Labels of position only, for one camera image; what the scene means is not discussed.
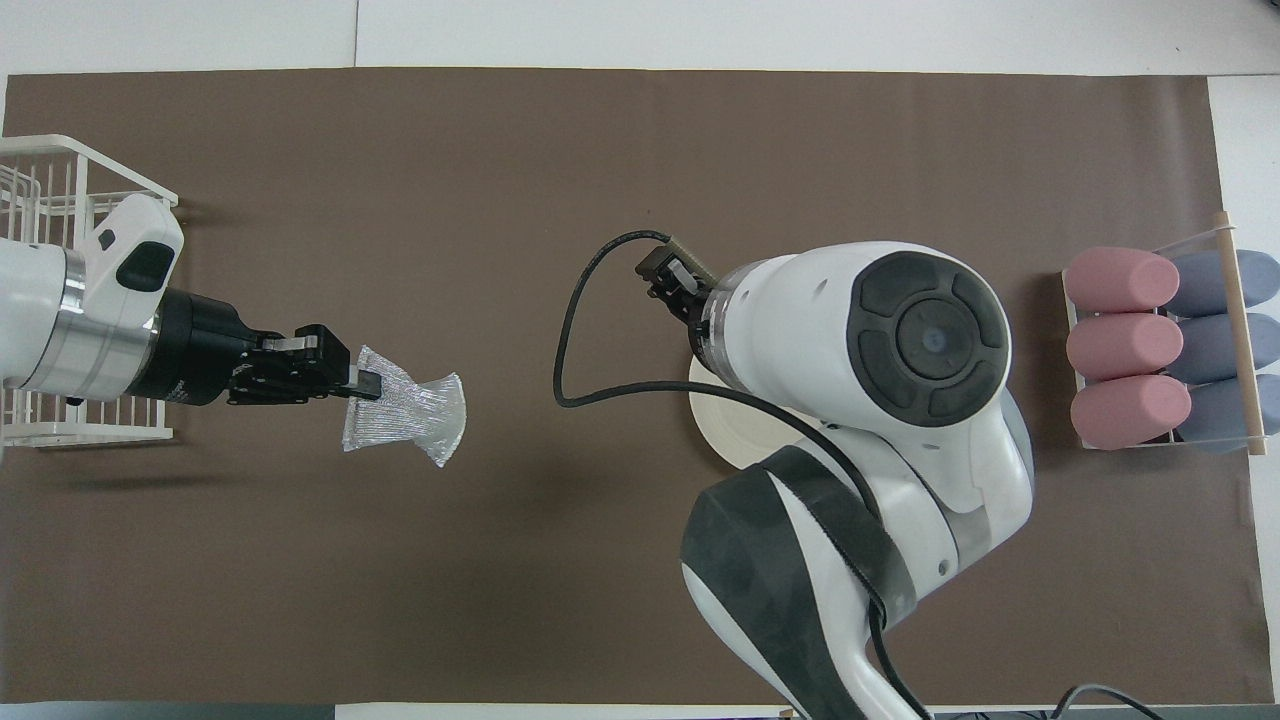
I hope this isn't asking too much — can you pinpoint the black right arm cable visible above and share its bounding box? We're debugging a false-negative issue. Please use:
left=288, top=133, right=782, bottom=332
left=553, top=230, right=936, bottom=720

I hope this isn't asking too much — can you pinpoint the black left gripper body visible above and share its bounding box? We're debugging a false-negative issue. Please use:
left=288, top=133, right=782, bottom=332
left=135, top=288, right=354, bottom=407

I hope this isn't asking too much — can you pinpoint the brown table mat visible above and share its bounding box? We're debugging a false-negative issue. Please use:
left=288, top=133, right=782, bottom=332
left=0, top=67, right=1271, bottom=706

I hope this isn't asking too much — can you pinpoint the pink plastic cup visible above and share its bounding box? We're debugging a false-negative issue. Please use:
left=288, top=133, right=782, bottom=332
left=1070, top=375, right=1193, bottom=451
left=1066, top=313, right=1186, bottom=382
left=1063, top=247, right=1181, bottom=313

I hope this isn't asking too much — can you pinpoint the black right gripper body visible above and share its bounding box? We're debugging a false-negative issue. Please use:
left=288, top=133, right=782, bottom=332
left=637, top=247, right=717, bottom=327

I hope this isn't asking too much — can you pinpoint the blue plastic cup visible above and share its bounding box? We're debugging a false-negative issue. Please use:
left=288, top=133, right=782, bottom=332
left=1165, top=250, right=1280, bottom=319
left=1180, top=375, right=1280, bottom=456
left=1175, top=312, right=1280, bottom=386

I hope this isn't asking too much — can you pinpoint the white wire dish rack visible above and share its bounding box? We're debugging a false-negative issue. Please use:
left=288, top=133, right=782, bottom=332
left=0, top=134, right=179, bottom=447

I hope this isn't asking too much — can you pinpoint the cream round plate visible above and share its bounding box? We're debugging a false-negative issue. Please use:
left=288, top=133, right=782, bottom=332
left=688, top=352, right=851, bottom=471

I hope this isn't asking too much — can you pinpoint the cup holder with wooden rod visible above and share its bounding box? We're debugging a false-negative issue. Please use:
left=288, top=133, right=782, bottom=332
left=1060, top=210, right=1271, bottom=459

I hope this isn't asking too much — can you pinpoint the silver mesh sponge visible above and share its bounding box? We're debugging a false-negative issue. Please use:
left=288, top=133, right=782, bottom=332
left=342, top=345, right=468, bottom=469

